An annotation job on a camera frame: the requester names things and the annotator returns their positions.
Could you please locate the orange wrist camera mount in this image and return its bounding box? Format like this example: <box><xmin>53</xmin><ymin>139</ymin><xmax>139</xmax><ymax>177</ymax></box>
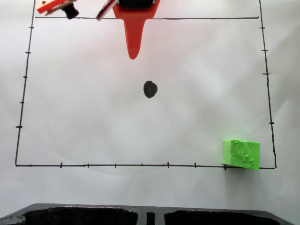
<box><xmin>36</xmin><ymin>0</ymin><xmax>80</xmax><ymax>20</ymax></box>

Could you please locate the black dot mark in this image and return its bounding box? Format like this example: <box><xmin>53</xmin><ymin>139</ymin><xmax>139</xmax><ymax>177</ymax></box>
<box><xmin>143</xmin><ymin>80</ymin><xmax>158</xmax><ymax>99</ymax></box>

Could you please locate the green block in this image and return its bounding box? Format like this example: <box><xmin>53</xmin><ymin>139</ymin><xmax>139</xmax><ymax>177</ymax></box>
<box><xmin>221</xmin><ymin>138</ymin><xmax>261</xmax><ymax>171</ymax></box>

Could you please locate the black plastic tray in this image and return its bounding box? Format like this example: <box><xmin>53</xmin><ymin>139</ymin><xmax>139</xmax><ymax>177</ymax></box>
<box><xmin>0</xmin><ymin>203</ymin><xmax>300</xmax><ymax>225</ymax></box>

